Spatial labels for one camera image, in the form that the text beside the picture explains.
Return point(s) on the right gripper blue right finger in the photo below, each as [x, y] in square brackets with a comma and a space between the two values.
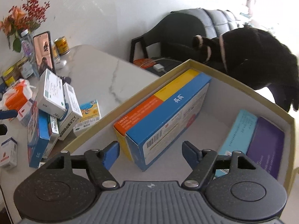
[191, 154]

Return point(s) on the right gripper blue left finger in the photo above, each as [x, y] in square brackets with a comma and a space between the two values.
[110, 154]

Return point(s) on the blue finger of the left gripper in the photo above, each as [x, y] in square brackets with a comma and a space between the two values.
[8, 114]

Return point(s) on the yellow orange medicine box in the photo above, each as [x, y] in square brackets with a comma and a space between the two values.
[147, 106]

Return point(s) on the large blue medicine box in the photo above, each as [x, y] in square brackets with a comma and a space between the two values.
[42, 134]
[153, 135]

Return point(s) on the light blue medicine box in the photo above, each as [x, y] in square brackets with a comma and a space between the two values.
[240, 135]

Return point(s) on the purple medicine box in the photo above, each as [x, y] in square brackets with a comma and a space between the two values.
[266, 146]

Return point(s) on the orange tissue pack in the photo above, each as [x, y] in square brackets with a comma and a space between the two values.
[17, 96]

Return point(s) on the white green medicine box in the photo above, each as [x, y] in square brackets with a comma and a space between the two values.
[50, 97]

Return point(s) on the small white red medicine box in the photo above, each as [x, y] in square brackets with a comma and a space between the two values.
[8, 154]

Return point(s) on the yellow cartoon medicine box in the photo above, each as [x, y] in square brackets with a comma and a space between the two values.
[91, 115]

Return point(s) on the white blue rabbit medicine box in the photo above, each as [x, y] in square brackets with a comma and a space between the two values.
[72, 115]

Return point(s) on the large tan cardboard box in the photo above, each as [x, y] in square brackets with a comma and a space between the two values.
[224, 99]

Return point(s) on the clear water bottle vase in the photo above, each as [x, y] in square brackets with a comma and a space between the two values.
[27, 46]

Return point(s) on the smartphone on stand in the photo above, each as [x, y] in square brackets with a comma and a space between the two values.
[43, 52]

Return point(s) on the orange red flower bouquet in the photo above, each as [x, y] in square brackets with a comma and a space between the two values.
[29, 15]

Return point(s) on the black fluffy coat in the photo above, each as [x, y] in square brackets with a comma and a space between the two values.
[255, 58]

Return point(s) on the black dining chair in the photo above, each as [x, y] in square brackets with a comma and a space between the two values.
[174, 33]

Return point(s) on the grey sofa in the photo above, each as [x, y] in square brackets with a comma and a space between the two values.
[215, 22]

